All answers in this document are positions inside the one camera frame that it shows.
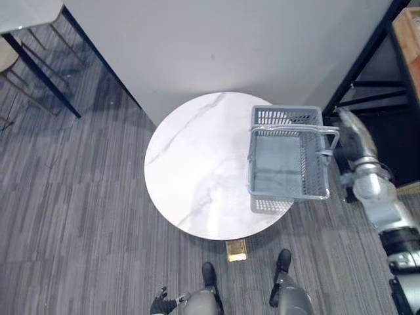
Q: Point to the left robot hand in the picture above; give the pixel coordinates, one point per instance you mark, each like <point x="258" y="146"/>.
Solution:
<point x="162" y="305"/>

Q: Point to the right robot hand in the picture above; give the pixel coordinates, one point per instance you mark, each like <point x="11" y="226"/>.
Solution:
<point x="352" y="141"/>

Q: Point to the grey plastic shopping basket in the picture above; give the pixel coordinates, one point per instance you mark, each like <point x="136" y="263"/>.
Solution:
<point x="279" y="164"/>

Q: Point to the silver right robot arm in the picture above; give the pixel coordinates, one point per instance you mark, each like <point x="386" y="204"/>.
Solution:
<point x="377" y="190"/>

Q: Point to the silver left robot leg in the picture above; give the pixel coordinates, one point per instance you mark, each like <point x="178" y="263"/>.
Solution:
<point x="201" y="303"/>

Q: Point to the dark left robot foot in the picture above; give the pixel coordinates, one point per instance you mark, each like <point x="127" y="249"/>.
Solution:
<point x="208" y="274"/>

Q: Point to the dark robot foot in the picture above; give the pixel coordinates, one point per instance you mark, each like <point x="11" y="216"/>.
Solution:
<point x="208" y="274"/>
<point x="284" y="260"/>

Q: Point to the gold table base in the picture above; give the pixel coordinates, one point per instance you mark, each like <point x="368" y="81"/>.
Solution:
<point x="237" y="251"/>

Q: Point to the dark right robot foot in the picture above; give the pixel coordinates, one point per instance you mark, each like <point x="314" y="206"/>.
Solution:
<point x="284" y="260"/>

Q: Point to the beige stool with gold legs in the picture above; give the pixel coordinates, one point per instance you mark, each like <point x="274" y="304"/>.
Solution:
<point x="6" y="55"/>

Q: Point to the white table with black legs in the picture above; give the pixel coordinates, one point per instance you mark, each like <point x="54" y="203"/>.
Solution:
<point x="19" y="13"/>

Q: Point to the black metal shelf frame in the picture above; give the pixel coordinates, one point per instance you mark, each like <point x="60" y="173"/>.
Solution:
<point x="402" y="65"/>

